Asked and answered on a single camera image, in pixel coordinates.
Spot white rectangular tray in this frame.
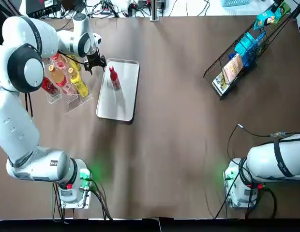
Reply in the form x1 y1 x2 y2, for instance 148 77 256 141
96 58 140 125

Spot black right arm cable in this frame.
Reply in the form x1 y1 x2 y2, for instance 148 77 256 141
226 123 300 167

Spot orange tea bottle pink label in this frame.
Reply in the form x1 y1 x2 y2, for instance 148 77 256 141
55 59 71 72
47 64 77 95

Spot long blue cookie packet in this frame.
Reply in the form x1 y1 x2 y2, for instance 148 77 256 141
251 30 266 53

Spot black right base cable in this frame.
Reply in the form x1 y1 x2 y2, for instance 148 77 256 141
214 177 278 219

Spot white snack packet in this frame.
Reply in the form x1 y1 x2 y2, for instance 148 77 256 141
212 72 231 95

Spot aluminium camera post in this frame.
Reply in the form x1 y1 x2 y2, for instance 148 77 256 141
150 0 164 22

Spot black device red logo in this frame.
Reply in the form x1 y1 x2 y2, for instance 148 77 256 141
26 0 62 18

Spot black wire basket rack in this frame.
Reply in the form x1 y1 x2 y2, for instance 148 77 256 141
202 0 300 101

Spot pink snack box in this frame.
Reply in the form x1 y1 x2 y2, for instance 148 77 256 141
222 55 245 83

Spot teal chips bag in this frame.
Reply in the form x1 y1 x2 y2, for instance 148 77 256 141
234 32 256 57
253 11 274 31

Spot usb hub red plugs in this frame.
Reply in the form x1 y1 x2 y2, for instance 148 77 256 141
98 1 114 14

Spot yellow drink bottle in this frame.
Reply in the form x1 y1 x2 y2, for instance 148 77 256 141
67 67 90 97
67 55 81 71

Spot light blue plastic basket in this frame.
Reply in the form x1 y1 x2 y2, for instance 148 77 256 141
221 0 253 7

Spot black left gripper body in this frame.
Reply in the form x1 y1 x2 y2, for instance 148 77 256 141
84 49 104 69

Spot black base cable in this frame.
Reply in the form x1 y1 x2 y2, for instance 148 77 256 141
52 177 114 222
214 177 278 219

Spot blue cracker bag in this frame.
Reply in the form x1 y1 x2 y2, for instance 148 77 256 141
241 49 258 68

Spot green chips bag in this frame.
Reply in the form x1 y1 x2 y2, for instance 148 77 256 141
272 1 292 22

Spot black left base cable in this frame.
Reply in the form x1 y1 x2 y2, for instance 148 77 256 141
52 177 114 222

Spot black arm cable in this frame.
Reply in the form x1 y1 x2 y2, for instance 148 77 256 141
24 91 34 117
226 123 300 167

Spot clear acrylic shelf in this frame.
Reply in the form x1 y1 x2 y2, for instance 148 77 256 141
42 53 95 116

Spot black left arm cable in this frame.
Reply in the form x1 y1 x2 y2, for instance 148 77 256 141
24 91 34 117

